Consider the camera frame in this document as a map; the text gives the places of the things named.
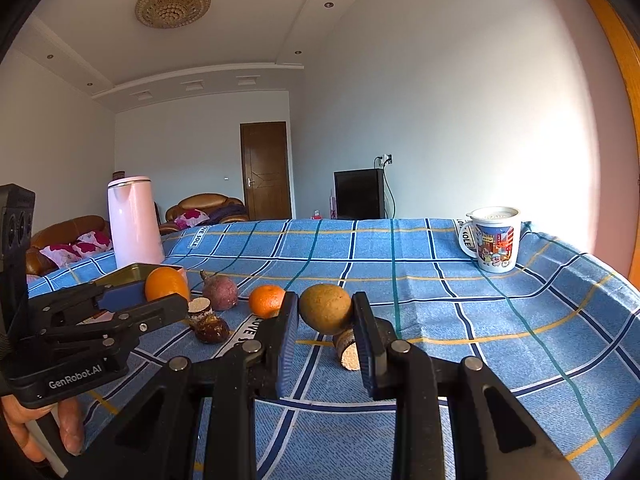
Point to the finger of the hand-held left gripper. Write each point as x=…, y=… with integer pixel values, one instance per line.
x=125, y=296
x=155, y=309

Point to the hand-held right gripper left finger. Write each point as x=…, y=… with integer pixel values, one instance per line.
x=287, y=347

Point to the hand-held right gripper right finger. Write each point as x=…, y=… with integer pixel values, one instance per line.
x=362, y=347

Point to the metal tin box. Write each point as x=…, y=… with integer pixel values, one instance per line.
x=122, y=274

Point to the large orange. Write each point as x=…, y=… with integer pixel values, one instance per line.
x=167, y=282

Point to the brown round fruit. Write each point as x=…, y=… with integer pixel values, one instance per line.
x=325, y=307

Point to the person's left hand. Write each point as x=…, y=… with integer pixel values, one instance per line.
x=72, y=425

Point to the cut brown root piece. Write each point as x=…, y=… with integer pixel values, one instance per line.
x=347, y=352
x=199, y=306

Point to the small tangerine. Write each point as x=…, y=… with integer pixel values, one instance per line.
x=266, y=301

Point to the floral pink cushion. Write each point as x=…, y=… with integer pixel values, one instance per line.
x=94, y=242
x=60, y=254
x=191, y=218

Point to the purple passion fruit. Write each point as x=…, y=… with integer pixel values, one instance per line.
x=221, y=292

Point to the pink electric kettle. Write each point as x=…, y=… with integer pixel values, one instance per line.
x=135, y=225

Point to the brown leather sofa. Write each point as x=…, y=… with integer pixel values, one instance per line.
x=65, y=227

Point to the blue plaid cloth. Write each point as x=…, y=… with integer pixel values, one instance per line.
x=450, y=320

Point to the brown leather armchair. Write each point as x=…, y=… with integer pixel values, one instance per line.
x=200, y=202

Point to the purple blanket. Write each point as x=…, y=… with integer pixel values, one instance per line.
x=227, y=214

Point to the black television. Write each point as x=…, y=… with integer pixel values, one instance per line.
x=359, y=195

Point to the printed mug with lid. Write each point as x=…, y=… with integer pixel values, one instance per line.
x=495, y=245

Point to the brown wooden door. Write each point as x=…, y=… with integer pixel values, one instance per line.
x=265, y=170

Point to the round ceiling lamp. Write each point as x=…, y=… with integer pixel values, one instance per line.
x=172, y=4

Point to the white wall socket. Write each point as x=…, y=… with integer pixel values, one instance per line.
x=385, y=159

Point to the orange wooden frame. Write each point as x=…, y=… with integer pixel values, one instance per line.
x=615, y=60

